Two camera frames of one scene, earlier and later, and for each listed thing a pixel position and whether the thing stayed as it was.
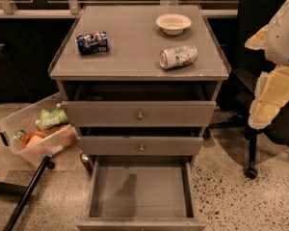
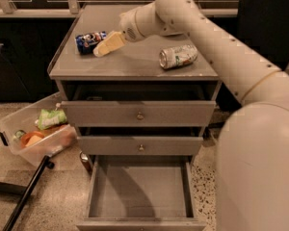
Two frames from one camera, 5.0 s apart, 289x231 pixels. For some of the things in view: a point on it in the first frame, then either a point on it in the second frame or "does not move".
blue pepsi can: [92, 43] does not move
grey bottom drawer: [142, 193] does not move
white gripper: [281, 38] -> [127, 25]
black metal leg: [45, 163] does not move
